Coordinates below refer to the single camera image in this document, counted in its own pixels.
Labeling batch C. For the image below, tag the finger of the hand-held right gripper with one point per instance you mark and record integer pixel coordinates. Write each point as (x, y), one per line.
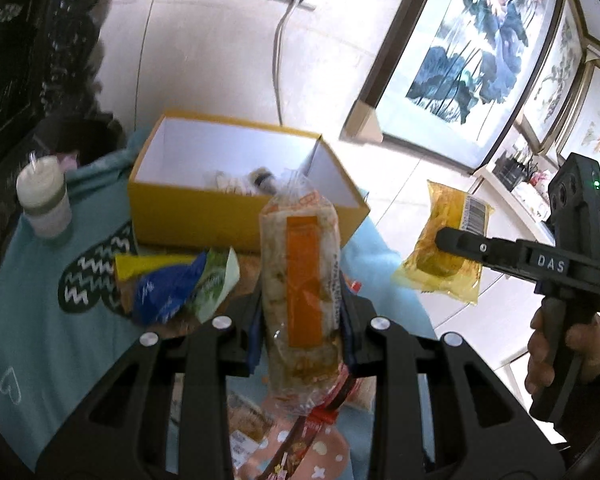
(475, 247)

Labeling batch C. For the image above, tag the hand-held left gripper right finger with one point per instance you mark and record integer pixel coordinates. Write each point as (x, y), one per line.
(346, 340)

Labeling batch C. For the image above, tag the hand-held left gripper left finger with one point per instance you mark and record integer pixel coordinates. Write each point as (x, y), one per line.
(258, 332)

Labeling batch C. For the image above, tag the yellow pickle packet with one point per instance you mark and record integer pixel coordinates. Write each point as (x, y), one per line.
(450, 210)

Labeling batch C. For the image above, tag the clear bread packet orange label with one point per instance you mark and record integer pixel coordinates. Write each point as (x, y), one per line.
(300, 280)

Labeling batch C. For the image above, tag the dark blue snack packet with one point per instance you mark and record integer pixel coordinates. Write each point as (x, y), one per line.
(165, 292)

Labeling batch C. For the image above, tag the yellow cardboard box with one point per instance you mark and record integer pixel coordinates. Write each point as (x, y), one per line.
(190, 210)

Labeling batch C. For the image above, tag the person's right hand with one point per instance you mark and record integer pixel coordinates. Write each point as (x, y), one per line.
(587, 347)

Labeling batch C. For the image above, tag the green snack packet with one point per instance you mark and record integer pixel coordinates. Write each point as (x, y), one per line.
(212, 282)

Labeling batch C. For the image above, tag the dark desk organiser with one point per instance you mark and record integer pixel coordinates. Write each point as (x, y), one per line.
(515, 170)

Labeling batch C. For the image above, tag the clear pastry packet white label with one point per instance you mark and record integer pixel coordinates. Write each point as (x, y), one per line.
(250, 422)

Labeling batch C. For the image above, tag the red striped snack packet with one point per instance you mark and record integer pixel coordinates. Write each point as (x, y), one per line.
(305, 435)

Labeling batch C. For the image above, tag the yellow snack packet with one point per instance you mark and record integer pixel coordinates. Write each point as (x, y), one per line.
(150, 265)

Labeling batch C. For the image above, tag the framed flower painting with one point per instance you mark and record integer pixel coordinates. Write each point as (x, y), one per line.
(555, 80)

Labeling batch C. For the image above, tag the large framed lotus painting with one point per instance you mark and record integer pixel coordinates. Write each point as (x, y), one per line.
(460, 50)

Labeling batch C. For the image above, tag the teal printed blanket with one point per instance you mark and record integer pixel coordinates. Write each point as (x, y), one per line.
(40, 320)

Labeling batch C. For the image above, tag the white cup with lid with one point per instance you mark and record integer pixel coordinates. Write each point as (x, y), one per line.
(42, 200)

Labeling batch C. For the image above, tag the dark cloth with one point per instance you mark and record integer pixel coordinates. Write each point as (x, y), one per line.
(80, 135)

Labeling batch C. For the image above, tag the black carved furniture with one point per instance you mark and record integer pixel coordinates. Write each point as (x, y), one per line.
(25, 60)

